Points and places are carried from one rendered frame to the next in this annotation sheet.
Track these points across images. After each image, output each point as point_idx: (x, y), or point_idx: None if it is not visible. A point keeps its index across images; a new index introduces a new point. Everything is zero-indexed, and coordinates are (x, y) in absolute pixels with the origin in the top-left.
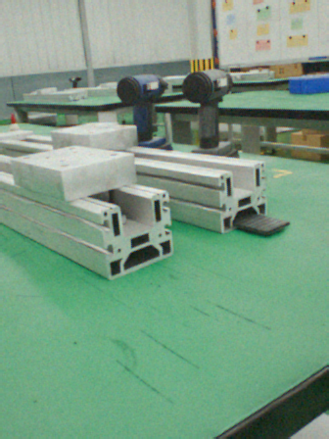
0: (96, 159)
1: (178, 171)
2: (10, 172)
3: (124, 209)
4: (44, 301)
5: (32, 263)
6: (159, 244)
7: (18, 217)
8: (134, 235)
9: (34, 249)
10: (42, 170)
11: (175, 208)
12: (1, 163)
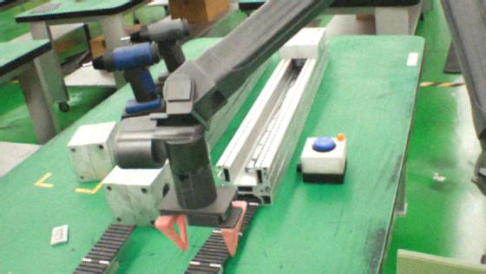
0: (304, 29)
1: None
2: (274, 97)
3: None
4: (352, 60)
5: (337, 73)
6: None
7: (317, 79)
8: None
9: (326, 79)
10: (323, 34)
11: (264, 64)
12: (270, 98)
